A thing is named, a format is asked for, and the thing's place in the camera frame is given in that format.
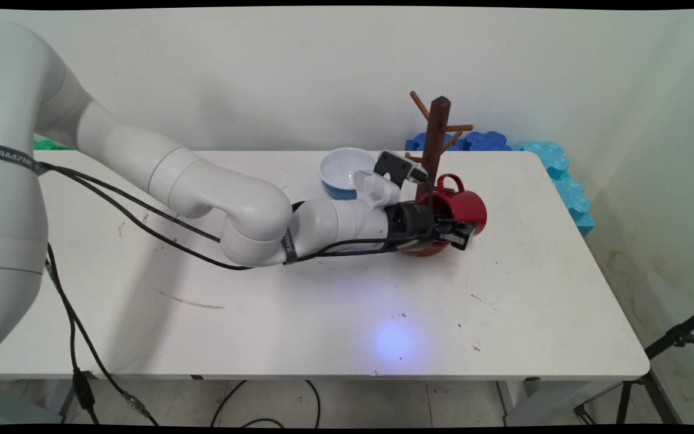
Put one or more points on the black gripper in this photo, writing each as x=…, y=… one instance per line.
x=410, y=220

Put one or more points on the red enamel mug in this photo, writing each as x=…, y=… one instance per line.
x=464, y=205

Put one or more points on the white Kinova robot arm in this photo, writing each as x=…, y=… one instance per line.
x=232, y=205

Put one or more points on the dark blue foam mat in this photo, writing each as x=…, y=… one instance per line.
x=485, y=142

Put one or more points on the brown wooden mug tree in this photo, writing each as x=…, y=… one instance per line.
x=437, y=132

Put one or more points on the light blue foam mat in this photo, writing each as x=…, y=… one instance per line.
x=567, y=187

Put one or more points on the blue bowl white inside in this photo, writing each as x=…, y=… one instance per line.
x=341, y=169

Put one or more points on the white table leg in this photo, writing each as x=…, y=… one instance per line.
x=61, y=398
x=540, y=401

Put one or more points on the black tripod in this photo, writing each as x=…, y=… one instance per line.
x=672, y=340

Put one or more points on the green foam mat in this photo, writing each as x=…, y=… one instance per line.
x=52, y=145

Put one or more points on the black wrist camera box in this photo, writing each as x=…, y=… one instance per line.
x=392, y=166

